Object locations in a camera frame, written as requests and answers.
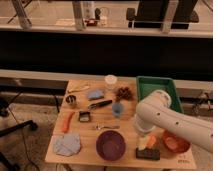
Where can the brown pine cone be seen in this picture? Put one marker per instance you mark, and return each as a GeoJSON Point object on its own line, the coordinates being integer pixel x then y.
{"type": "Point", "coordinates": [123, 93]}

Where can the black office chair base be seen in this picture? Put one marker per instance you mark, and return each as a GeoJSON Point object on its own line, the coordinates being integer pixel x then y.
{"type": "Point", "coordinates": [30, 123]}

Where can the light blue cloth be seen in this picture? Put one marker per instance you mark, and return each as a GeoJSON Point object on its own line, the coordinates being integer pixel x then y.
{"type": "Point", "coordinates": [67, 144]}

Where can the orange plastic cup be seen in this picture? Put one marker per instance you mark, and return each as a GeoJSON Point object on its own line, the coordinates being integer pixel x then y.
{"type": "Point", "coordinates": [152, 141]}

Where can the wooden spoon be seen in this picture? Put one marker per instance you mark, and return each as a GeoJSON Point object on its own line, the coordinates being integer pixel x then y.
{"type": "Point", "coordinates": [78, 89]}

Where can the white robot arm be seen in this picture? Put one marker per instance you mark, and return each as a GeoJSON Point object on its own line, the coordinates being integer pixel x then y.
{"type": "Point", "coordinates": [154, 110]}

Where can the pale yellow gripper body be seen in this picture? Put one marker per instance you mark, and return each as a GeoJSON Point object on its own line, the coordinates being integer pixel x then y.
{"type": "Point", "coordinates": [145, 142]}

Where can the blue plastic cup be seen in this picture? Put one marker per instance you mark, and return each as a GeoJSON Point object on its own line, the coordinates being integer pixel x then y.
{"type": "Point", "coordinates": [117, 109]}

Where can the black chair in background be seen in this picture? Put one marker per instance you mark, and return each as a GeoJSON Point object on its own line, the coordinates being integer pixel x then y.
{"type": "Point", "coordinates": [150, 14]}

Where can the small metal cup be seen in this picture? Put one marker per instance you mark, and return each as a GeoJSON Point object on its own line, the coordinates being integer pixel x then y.
{"type": "Point", "coordinates": [71, 101]}

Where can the red-white object on shelf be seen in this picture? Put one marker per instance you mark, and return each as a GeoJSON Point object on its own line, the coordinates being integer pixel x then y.
{"type": "Point", "coordinates": [91, 22]}

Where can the small black square tin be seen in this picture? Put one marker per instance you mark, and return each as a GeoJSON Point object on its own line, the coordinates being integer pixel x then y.
{"type": "Point", "coordinates": [84, 116]}

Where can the orange toy carrot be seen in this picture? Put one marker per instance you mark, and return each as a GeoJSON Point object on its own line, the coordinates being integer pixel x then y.
{"type": "Point", "coordinates": [66, 123]}

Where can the purple bowl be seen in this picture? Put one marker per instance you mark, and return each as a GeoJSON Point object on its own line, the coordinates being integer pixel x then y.
{"type": "Point", "coordinates": [110, 145]}

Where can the black rectangular sponge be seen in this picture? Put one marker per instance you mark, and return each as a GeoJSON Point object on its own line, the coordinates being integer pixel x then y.
{"type": "Point", "coordinates": [149, 154]}

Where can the orange-red bowl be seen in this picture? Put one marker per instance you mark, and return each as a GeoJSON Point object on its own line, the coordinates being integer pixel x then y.
{"type": "Point", "coordinates": [174, 143]}

